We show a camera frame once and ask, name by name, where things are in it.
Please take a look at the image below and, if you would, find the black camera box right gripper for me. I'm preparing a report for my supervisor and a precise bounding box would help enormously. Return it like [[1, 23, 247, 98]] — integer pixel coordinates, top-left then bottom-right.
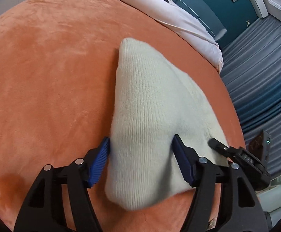
[[247, 130, 271, 167]]

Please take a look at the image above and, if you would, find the orange plush blanket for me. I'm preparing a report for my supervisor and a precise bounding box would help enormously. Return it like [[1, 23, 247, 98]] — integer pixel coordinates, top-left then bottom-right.
[[0, 0, 245, 229]]

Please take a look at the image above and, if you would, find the cream knitted sweater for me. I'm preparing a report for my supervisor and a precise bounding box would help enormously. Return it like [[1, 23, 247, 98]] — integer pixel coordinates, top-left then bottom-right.
[[105, 38, 227, 211]]

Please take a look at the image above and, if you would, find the pale pink duvet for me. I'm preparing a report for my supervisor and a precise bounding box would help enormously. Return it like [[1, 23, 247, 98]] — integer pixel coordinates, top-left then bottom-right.
[[120, 0, 224, 72]]

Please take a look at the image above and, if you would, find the blue upholstered headboard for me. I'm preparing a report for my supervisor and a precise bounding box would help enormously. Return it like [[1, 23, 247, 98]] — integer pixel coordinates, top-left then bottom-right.
[[172, 0, 227, 41]]

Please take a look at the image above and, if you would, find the blue grey curtain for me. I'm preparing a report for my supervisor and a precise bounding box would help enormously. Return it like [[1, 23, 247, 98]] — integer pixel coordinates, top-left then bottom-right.
[[221, 16, 281, 177]]

